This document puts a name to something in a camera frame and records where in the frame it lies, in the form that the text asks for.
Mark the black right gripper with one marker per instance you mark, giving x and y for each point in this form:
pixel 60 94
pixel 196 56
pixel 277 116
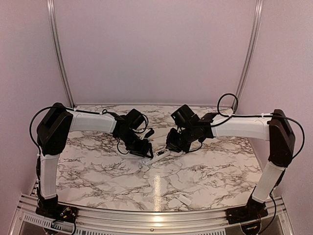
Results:
pixel 171 144

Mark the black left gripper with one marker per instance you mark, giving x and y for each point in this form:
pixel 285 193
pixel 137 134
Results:
pixel 142 149

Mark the white remote control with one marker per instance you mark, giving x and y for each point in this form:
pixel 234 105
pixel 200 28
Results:
pixel 157 157

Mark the white battery cover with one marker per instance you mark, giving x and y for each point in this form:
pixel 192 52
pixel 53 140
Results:
pixel 184 199

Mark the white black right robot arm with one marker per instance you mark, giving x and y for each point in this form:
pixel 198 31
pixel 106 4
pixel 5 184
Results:
pixel 273 127

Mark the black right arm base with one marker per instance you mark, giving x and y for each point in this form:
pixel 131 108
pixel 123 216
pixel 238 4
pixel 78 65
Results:
pixel 251 211

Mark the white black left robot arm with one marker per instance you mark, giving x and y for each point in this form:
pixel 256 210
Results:
pixel 59 121

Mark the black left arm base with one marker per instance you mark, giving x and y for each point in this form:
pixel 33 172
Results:
pixel 52 209

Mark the left aluminium frame post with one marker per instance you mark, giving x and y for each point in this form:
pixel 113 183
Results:
pixel 58 51

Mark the aluminium frame post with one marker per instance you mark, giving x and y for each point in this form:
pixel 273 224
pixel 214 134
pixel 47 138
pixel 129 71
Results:
pixel 58 51
pixel 250 51

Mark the aluminium front frame rail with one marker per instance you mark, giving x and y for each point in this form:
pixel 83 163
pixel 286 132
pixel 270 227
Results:
pixel 94 221

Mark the right aluminium frame post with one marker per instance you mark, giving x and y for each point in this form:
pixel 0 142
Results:
pixel 250 51

